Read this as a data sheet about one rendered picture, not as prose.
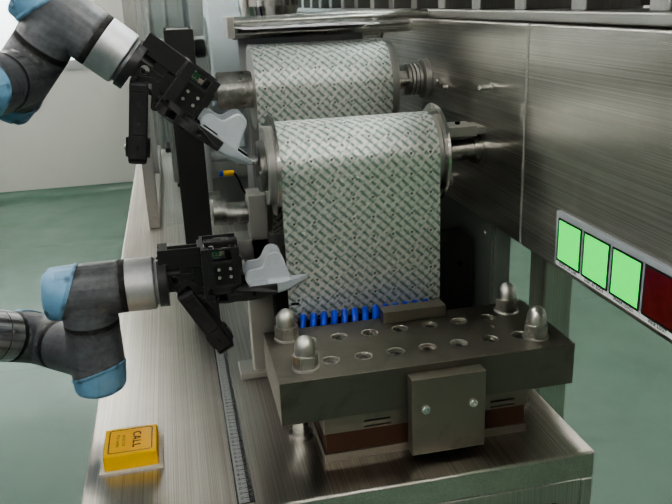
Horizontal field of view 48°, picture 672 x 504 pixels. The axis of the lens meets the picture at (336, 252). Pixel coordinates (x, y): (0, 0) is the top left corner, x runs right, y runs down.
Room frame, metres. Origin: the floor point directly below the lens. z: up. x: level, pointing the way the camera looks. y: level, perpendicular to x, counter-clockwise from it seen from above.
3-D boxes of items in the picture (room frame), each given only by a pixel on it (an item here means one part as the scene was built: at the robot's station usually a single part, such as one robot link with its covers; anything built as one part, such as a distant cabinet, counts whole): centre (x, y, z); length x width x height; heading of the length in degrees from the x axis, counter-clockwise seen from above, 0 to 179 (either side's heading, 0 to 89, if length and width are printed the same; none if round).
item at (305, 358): (0.87, 0.04, 1.05); 0.04 x 0.04 x 0.04
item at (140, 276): (1.00, 0.27, 1.11); 0.08 x 0.05 x 0.08; 12
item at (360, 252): (1.06, -0.04, 1.11); 0.23 x 0.01 x 0.18; 102
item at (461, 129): (1.15, -0.20, 1.28); 0.06 x 0.05 x 0.02; 102
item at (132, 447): (0.89, 0.29, 0.91); 0.07 x 0.07 x 0.02; 12
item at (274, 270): (1.02, 0.09, 1.11); 0.09 x 0.03 x 0.06; 101
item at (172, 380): (2.02, 0.25, 0.88); 2.52 x 0.66 x 0.04; 12
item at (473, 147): (1.15, -0.19, 1.25); 0.07 x 0.04 x 0.04; 102
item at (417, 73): (1.40, -0.14, 1.34); 0.07 x 0.07 x 0.07; 12
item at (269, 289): (1.00, 0.13, 1.09); 0.09 x 0.05 x 0.02; 101
